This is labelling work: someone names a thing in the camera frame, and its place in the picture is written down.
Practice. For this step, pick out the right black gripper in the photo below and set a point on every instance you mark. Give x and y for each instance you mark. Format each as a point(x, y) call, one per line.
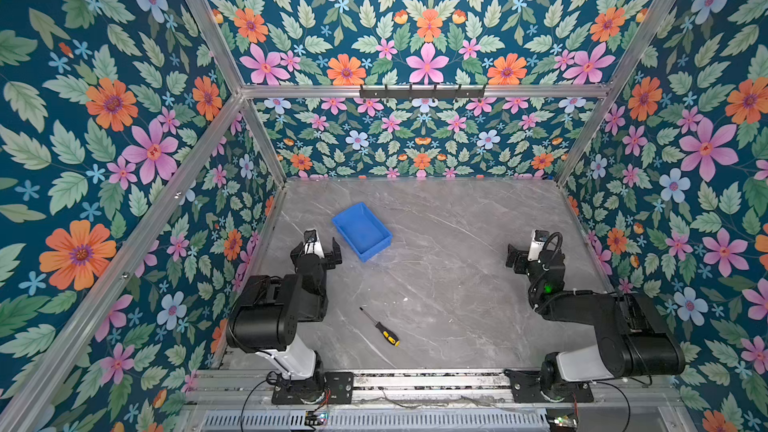
point(527, 259)

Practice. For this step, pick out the yellow black screwdriver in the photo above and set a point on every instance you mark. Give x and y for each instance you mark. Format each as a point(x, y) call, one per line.
point(390, 336)

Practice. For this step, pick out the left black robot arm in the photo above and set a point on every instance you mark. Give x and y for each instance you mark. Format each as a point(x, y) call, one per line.
point(264, 321)

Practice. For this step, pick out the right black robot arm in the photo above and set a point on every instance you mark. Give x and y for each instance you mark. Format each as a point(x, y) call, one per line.
point(631, 338)

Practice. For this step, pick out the blue plastic bin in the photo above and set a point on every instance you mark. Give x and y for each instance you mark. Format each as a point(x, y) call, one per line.
point(363, 231)

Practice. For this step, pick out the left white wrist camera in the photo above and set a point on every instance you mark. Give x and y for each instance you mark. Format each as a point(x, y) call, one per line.
point(311, 243)

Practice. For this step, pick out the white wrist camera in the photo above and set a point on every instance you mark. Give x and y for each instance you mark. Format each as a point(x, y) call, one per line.
point(311, 243)
point(537, 244)

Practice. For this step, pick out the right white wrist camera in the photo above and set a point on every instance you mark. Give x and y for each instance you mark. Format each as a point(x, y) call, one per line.
point(537, 244)

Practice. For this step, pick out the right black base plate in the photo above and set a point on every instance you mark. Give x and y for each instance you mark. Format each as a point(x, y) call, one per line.
point(528, 386)

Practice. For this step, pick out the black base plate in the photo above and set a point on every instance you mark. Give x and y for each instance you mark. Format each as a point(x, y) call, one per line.
point(528, 386)
point(324, 388)

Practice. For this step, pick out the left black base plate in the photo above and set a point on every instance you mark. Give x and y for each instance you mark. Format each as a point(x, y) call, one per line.
point(324, 388)

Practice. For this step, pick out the white slotted cable duct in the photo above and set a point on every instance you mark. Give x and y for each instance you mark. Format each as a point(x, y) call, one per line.
point(376, 420)

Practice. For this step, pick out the black wall hook rail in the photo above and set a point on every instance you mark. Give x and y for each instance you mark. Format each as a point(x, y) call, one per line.
point(408, 92)

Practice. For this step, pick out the aluminium front rail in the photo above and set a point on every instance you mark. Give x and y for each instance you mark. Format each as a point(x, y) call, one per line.
point(487, 388)

